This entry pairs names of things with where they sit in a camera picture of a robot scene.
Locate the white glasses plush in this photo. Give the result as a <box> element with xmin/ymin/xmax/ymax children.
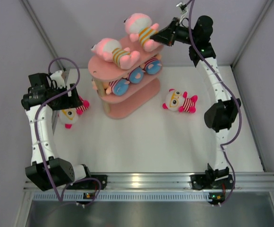
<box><xmin>58</xmin><ymin>96</ymin><xmax>90</xmax><ymax>129</ymax></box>
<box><xmin>162</xmin><ymin>88</ymin><xmax>198</xmax><ymax>114</ymax></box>

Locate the slotted cable duct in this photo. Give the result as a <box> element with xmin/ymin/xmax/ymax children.
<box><xmin>33</xmin><ymin>191</ymin><xmax>224</xmax><ymax>202</ymax></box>

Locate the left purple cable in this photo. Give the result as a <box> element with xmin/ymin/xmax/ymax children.
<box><xmin>36</xmin><ymin>58</ymin><xmax>102</xmax><ymax>206</ymax></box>

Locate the aluminium mounting rail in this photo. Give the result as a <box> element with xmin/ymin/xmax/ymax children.
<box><xmin>23</xmin><ymin>172</ymin><xmax>274</xmax><ymax>190</ymax></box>

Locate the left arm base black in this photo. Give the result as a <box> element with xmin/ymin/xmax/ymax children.
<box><xmin>66</xmin><ymin>174</ymin><xmax>108</xmax><ymax>190</ymax></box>

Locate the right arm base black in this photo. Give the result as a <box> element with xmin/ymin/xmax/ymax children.
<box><xmin>190</xmin><ymin>174</ymin><xmax>233</xmax><ymax>191</ymax></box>

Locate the large pink frog plush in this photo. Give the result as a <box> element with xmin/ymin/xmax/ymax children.
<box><xmin>91</xmin><ymin>38</ymin><xmax>140</xmax><ymax>70</ymax></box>

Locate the pink three-tier shelf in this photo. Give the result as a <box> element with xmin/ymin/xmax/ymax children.
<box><xmin>88</xmin><ymin>36</ymin><xmax>163</xmax><ymax>119</ymax></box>

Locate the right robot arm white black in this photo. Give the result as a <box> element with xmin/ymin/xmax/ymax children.
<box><xmin>150</xmin><ymin>16</ymin><xmax>241</xmax><ymax>188</ymax></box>

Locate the orange-head blue-body plush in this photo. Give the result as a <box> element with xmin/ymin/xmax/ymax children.
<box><xmin>140</xmin><ymin>54</ymin><xmax>162</xmax><ymax>75</ymax></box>

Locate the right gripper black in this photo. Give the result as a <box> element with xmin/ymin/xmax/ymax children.
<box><xmin>150</xmin><ymin>18</ymin><xmax>197</xmax><ymax>47</ymax></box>

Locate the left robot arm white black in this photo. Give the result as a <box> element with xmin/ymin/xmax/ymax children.
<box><xmin>21</xmin><ymin>70</ymin><xmax>93</xmax><ymax>191</ymax></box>

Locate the blue plush on shelf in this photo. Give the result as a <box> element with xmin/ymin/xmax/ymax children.
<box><xmin>127</xmin><ymin>67</ymin><xmax>145</xmax><ymax>84</ymax></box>
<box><xmin>105</xmin><ymin>78</ymin><xmax>130</xmax><ymax>96</ymax></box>

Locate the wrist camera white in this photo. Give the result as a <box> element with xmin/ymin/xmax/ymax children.
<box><xmin>49</xmin><ymin>70</ymin><xmax>66</xmax><ymax>88</ymax></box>
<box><xmin>176</xmin><ymin>1</ymin><xmax>189</xmax><ymax>22</ymax></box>

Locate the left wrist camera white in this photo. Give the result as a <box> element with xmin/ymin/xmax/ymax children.
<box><xmin>49</xmin><ymin>70</ymin><xmax>66</xmax><ymax>88</ymax></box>

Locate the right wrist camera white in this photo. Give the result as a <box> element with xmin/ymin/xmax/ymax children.
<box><xmin>176</xmin><ymin>1</ymin><xmax>189</xmax><ymax>22</ymax></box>

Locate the small pink frog plush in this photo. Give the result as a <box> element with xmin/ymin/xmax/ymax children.
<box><xmin>124</xmin><ymin>13</ymin><xmax>160</xmax><ymax>52</ymax></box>

